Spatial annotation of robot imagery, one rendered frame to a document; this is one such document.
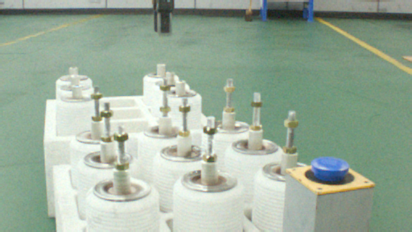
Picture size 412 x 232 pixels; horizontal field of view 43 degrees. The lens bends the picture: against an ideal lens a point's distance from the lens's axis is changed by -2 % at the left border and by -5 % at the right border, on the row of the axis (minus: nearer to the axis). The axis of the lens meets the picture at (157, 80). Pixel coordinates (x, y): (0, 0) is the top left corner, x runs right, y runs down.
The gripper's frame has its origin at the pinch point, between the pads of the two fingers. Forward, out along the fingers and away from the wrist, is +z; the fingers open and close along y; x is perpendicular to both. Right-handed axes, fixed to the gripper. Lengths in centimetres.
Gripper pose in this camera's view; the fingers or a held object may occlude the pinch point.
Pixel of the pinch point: (162, 26)
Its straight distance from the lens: 90.7
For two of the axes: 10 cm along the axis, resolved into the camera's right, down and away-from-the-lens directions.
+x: 10.0, -0.2, 0.9
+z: 0.0, 9.8, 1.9
